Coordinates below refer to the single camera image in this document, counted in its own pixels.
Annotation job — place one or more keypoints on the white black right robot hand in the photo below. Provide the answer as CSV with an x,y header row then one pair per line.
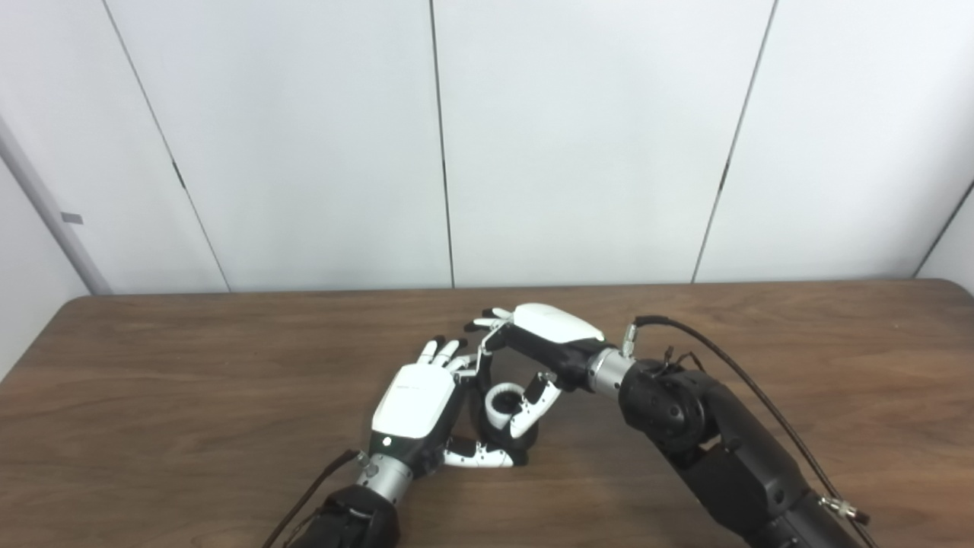
x,y
555,335

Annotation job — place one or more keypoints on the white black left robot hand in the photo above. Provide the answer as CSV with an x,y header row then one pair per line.
x,y
415,403

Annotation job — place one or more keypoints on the round black part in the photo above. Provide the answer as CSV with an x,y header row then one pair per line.
x,y
494,434

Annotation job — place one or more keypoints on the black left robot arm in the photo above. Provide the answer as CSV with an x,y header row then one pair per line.
x,y
358,517

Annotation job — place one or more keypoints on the small grey wall tag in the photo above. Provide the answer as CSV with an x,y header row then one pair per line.
x,y
71,218

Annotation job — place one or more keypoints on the grey wall corner post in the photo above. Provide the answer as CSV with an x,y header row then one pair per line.
x,y
53,221

